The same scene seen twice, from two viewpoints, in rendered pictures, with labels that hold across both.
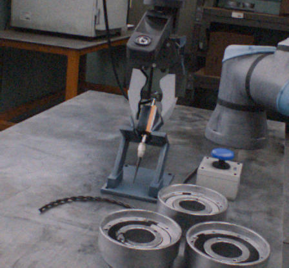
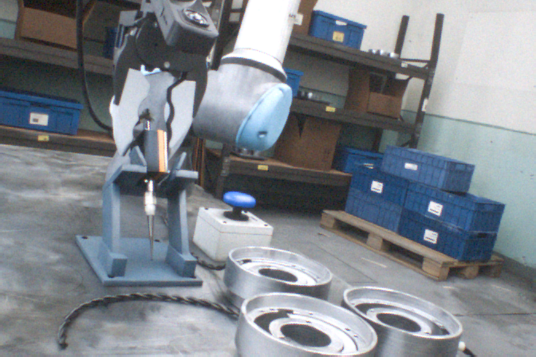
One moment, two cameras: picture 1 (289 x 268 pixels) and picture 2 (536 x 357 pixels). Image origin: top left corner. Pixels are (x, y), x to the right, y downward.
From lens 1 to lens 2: 0.46 m
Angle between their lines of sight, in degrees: 45
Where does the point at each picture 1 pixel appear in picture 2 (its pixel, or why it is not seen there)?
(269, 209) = not seen: hidden behind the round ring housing
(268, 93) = (226, 119)
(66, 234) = not seen: outside the picture
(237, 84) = not seen: hidden behind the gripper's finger
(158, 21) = not seen: outside the picture
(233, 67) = (163, 84)
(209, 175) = (237, 231)
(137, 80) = (135, 88)
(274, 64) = (230, 82)
